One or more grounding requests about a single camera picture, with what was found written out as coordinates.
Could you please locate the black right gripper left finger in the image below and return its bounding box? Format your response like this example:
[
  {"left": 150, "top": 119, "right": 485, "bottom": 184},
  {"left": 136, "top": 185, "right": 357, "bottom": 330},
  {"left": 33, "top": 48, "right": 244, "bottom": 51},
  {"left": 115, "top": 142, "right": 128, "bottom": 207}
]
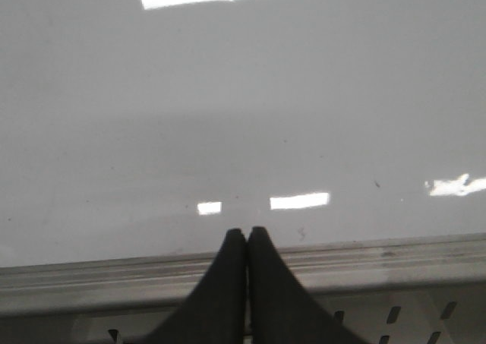
[{"left": 143, "top": 229, "right": 247, "bottom": 343}]

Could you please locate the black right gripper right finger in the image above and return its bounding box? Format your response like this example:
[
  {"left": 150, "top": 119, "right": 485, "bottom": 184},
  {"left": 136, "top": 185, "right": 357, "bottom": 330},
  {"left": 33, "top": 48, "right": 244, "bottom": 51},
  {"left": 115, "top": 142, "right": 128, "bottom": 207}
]
[{"left": 248, "top": 226, "right": 364, "bottom": 343}]

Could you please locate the white whiteboard with aluminium frame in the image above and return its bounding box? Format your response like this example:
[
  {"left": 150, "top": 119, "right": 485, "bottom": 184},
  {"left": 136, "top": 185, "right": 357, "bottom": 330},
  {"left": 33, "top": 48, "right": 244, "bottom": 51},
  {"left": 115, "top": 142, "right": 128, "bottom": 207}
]
[{"left": 1, "top": 0, "right": 485, "bottom": 317}]

